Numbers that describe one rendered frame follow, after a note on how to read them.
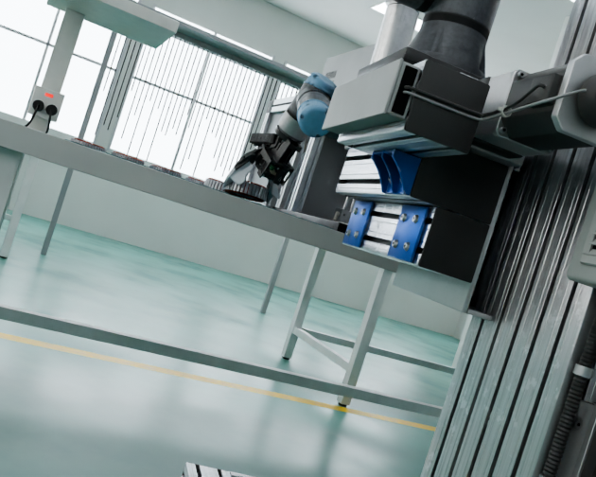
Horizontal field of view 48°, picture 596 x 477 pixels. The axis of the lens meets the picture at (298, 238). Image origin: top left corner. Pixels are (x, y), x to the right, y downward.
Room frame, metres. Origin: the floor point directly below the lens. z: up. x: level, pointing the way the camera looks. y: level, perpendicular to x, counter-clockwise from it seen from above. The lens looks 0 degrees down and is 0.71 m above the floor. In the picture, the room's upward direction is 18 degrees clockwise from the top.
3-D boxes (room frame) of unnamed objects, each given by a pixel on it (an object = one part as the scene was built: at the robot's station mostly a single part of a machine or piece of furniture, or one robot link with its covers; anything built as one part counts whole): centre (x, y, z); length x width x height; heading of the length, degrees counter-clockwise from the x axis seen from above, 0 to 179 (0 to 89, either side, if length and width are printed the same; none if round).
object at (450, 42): (1.16, -0.15, 1.09); 0.15 x 0.15 x 0.10
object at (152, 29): (2.08, 0.77, 0.98); 0.37 x 0.35 x 0.46; 113
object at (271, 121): (2.14, 0.16, 0.91); 0.28 x 0.03 x 0.32; 23
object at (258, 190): (1.69, 0.16, 0.78); 0.11 x 0.11 x 0.04
